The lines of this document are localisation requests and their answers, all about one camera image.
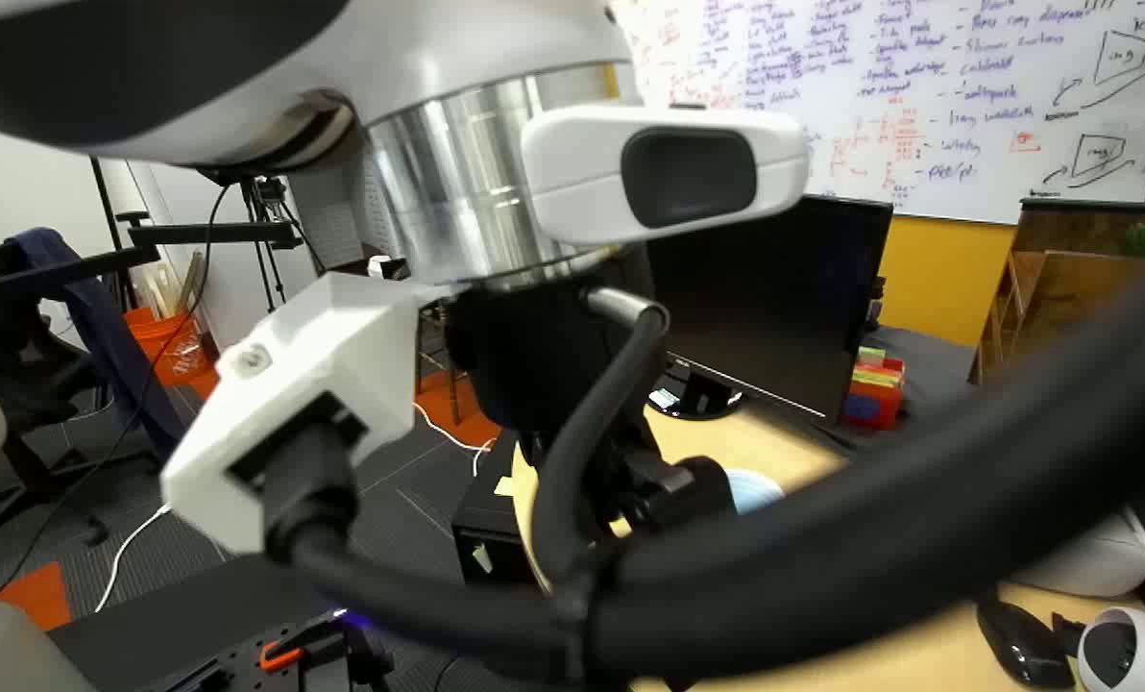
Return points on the black cabinet under table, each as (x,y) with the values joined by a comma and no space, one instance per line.
(489,541)

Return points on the black mounting plate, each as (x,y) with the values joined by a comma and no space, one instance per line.
(152,627)

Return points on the dark blue jacket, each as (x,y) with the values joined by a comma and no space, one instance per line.
(98,332)

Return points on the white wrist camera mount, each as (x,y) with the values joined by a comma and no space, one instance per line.
(329,358)

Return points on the whiteboard with handwriting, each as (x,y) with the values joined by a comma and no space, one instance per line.
(957,91)

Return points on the brown cardboard box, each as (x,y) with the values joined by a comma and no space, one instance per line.
(1057,293)

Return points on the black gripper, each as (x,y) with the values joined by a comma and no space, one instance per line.
(519,358)

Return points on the black computer monitor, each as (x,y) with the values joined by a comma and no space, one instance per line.
(779,308)

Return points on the light blue plastic cup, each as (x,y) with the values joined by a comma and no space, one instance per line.
(755,490)

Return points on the white VR controller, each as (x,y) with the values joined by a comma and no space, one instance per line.
(1133,656)

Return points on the white VR headset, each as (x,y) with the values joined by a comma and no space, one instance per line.
(1096,558)

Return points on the round black monitor stand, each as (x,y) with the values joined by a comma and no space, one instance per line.
(692,390)

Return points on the colourful stacked toy blocks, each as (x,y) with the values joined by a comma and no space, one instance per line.
(873,385)

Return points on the black office chair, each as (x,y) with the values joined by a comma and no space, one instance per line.
(21,385)

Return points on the orange floor mat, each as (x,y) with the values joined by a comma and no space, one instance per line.
(35,599)
(452,408)
(172,348)

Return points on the black camera tripod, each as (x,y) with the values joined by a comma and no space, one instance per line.
(267,243)

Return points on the black VR controller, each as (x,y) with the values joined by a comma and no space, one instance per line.
(1019,639)

